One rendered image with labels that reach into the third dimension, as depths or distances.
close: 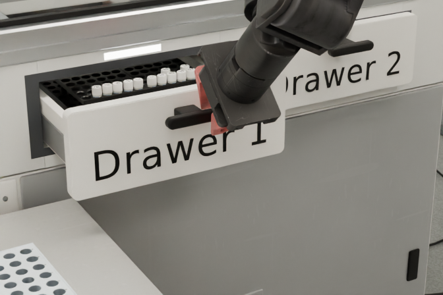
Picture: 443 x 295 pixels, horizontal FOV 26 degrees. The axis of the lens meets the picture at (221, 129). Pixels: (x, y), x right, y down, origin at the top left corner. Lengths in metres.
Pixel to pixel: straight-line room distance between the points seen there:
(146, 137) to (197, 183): 0.25
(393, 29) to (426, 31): 0.08
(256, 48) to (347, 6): 0.10
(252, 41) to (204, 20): 0.32
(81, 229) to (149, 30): 0.27
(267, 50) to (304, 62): 0.41
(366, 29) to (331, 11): 0.49
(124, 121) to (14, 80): 0.17
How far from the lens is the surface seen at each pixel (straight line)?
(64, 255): 1.14
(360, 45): 1.38
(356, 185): 1.54
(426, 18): 1.52
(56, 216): 1.22
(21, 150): 1.24
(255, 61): 0.99
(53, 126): 1.19
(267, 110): 1.06
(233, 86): 1.03
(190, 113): 1.11
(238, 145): 1.20
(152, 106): 1.12
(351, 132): 1.49
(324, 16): 0.93
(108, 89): 1.21
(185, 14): 1.27
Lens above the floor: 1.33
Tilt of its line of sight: 23 degrees down
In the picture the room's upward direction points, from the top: straight up
